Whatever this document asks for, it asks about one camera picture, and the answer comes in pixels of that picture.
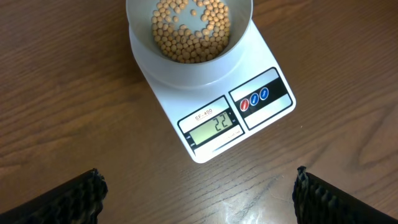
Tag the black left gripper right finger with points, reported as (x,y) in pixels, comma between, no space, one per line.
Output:
(318,202)

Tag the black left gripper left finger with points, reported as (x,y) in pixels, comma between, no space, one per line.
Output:
(80,200)

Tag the white digital kitchen scale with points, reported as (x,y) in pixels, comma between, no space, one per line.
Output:
(210,119)

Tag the grey plastic bowl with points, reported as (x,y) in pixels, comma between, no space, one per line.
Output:
(182,75)

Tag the soybeans in bowl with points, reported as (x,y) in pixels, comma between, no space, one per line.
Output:
(183,45)

